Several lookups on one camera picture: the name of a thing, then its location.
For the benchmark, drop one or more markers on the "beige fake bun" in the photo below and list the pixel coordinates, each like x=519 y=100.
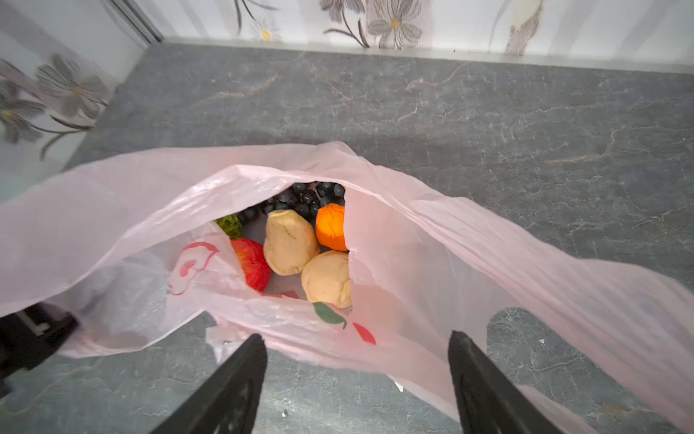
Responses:
x=290 y=242
x=326 y=279

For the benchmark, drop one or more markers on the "beige fake bun upper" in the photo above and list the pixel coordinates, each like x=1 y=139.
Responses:
x=290 y=242

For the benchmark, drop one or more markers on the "beige fake bun lower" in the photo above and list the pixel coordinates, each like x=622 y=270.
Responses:
x=326 y=279

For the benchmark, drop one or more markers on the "green fake fruit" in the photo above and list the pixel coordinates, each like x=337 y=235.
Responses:
x=231 y=225

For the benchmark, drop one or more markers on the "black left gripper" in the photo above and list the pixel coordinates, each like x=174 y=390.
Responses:
x=30 y=336

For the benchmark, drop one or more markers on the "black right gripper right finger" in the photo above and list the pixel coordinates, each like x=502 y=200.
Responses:
x=487 y=401

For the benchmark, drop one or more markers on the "orange fake tangerine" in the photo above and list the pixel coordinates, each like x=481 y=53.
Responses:
x=330 y=227

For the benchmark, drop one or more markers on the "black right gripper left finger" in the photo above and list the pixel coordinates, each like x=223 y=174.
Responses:
x=228 y=401

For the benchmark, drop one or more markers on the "red fake apple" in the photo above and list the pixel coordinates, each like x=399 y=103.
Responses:
x=253 y=263

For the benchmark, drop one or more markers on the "black grape bunch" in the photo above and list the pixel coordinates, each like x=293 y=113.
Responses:
x=306 y=199

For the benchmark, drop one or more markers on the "pink plastic bag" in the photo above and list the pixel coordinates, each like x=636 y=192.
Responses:
x=130 y=246

